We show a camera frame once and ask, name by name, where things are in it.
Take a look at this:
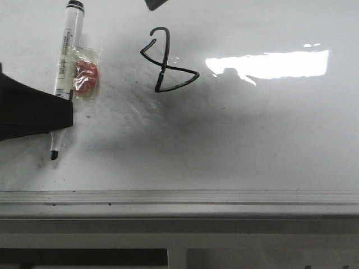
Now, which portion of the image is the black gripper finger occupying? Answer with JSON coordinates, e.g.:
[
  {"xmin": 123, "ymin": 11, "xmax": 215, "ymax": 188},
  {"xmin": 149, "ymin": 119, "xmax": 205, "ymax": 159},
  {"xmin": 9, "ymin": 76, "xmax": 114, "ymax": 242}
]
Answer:
[
  {"xmin": 145, "ymin": 0, "xmax": 168, "ymax": 11},
  {"xmin": 1, "ymin": 73, "xmax": 73, "ymax": 141}
]

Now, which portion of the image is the white black dry-erase marker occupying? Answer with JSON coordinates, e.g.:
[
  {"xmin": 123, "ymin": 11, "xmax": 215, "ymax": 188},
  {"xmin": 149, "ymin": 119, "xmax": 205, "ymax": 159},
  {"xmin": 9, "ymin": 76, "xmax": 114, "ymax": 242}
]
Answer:
[{"xmin": 50, "ymin": 0, "xmax": 85, "ymax": 161}]

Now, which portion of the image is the white whiteboard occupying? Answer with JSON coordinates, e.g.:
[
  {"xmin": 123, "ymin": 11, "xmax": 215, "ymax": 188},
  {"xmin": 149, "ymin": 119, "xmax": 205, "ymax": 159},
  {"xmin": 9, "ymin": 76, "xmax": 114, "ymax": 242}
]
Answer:
[{"xmin": 1, "ymin": 1, "xmax": 358, "ymax": 219}]

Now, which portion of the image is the red magnet under tape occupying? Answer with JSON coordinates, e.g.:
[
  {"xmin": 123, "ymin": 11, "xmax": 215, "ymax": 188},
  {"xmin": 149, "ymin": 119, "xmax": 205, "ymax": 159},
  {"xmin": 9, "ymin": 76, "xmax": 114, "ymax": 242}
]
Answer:
[{"xmin": 69, "ymin": 46, "xmax": 100, "ymax": 102}]

